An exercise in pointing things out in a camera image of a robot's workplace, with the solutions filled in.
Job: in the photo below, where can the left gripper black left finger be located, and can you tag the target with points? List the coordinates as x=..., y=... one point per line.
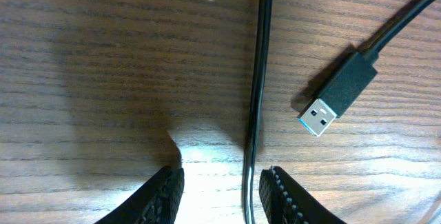
x=155, y=202

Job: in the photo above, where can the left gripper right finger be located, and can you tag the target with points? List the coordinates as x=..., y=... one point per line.
x=285, y=201

